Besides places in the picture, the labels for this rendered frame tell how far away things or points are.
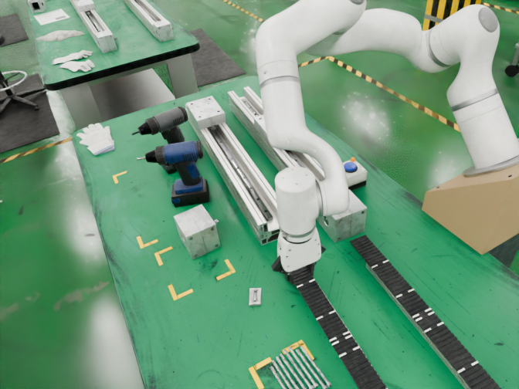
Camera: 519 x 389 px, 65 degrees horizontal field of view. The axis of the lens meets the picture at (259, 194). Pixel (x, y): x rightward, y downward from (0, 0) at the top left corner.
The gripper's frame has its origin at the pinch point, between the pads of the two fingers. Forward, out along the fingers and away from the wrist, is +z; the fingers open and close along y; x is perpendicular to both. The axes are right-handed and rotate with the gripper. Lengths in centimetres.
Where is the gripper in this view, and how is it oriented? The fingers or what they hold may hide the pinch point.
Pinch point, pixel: (299, 272)
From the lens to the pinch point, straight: 106.8
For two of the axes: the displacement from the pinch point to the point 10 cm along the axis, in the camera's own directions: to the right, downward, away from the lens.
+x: -3.9, -5.8, 7.2
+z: 1.0, 7.5, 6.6
